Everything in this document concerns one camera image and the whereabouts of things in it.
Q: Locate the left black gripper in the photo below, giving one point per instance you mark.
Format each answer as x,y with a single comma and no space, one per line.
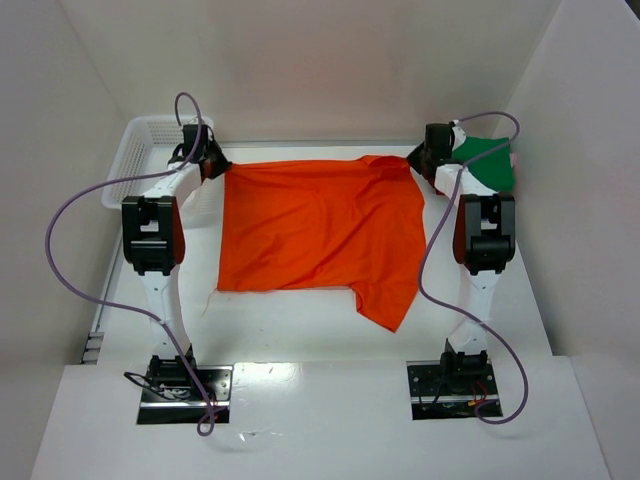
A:
213,161

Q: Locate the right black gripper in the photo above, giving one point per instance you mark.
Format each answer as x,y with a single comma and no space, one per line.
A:
421,158

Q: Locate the orange t shirt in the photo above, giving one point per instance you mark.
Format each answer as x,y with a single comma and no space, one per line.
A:
325,224

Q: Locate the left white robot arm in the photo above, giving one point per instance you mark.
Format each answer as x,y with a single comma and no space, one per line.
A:
154,245

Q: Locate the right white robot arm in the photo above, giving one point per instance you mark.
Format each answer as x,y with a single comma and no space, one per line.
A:
483,243

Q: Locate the white plastic basket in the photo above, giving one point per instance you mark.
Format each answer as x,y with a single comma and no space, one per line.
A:
145,148

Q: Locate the green folded t shirt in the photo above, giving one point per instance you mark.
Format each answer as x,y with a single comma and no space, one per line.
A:
495,170

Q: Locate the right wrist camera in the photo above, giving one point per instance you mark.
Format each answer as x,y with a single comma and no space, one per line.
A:
458,135

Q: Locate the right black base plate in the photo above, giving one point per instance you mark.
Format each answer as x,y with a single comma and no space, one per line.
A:
438,396

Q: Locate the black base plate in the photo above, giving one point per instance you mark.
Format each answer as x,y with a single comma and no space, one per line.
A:
438,396
178,400

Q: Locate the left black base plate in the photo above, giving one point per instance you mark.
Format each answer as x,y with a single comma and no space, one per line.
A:
178,400

